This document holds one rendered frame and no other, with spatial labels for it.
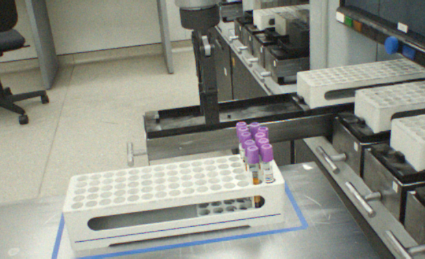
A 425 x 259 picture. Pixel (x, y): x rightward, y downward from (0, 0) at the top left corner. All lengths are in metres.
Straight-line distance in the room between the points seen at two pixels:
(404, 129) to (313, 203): 0.22
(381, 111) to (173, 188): 0.44
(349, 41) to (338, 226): 0.60
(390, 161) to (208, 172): 0.32
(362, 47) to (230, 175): 0.62
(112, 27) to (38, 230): 3.90
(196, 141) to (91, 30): 3.63
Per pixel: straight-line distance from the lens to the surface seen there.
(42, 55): 4.04
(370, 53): 1.26
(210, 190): 0.69
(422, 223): 0.82
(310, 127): 1.10
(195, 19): 0.98
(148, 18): 4.61
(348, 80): 1.12
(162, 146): 1.05
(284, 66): 1.48
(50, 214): 0.83
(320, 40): 1.38
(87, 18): 4.61
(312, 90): 1.09
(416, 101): 1.03
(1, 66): 4.81
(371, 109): 1.00
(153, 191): 0.71
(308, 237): 0.70
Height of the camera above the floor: 1.24
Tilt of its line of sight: 25 degrees down
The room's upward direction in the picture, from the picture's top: 5 degrees counter-clockwise
